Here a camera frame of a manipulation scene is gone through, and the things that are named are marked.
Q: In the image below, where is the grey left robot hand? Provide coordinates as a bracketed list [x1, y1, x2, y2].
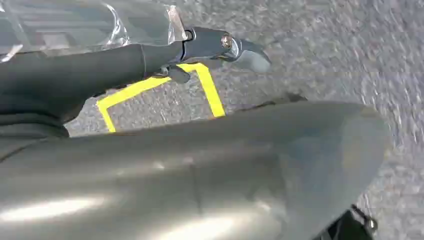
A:
[0, 26, 392, 240]

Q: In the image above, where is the yellow floor tape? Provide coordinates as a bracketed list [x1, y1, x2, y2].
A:
[96, 62, 227, 133]

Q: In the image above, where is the clear plastic wrap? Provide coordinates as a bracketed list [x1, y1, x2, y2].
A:
[0, 0, 188, 64]

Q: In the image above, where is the black robot foot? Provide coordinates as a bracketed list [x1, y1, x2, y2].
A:
[314, 204, 379, 240]

